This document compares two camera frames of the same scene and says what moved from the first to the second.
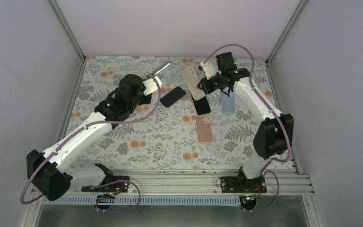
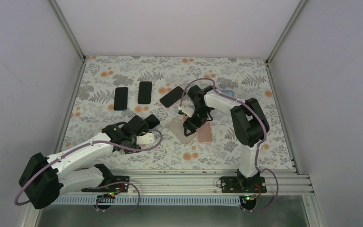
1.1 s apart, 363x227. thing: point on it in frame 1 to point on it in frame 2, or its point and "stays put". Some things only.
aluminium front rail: x=207 y=182 stays put
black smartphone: x=160 y=68 to x=152 y=121
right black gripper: x=206 y=88 to x=193 y=127
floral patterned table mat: x=183 y=128 stays put
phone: x=203 y=129 stays put
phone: x=195 y=76 to x=176 y=126
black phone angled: x=172 y=96 stays put
